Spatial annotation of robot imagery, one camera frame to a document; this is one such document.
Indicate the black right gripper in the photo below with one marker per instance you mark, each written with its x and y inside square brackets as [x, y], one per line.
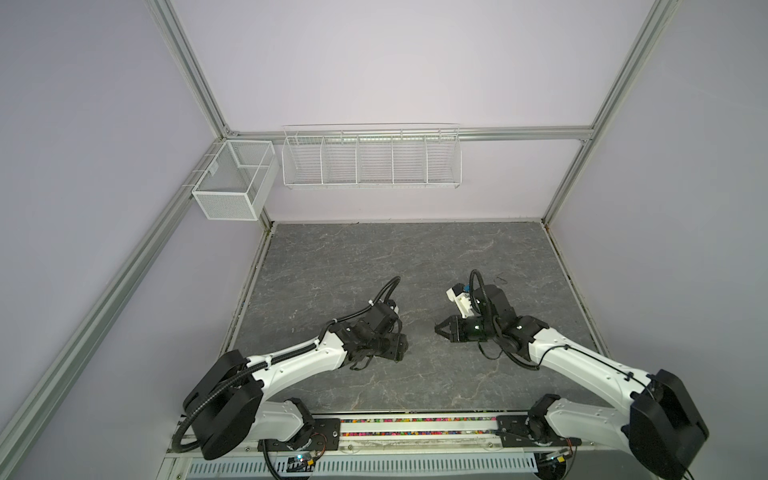
[455, 332]

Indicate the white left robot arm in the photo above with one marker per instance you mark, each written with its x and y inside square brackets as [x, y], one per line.
[235, 398]

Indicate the white wire shelf basket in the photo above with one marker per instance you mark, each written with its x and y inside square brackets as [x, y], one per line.
[384, 155]

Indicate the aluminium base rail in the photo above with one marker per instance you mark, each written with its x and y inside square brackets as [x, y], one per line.
[420, 429]

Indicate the white mesh box basket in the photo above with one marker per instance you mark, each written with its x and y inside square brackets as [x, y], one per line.
[237, 181]

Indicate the white vented cable duct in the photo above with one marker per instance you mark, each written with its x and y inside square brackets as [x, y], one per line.
[364, 466]

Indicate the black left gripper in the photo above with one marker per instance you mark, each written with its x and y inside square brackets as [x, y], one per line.
[397, 348]

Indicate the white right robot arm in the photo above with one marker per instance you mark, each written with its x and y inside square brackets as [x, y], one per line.
[532, 344]

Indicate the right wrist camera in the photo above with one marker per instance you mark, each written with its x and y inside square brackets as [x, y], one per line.
[459, 295]

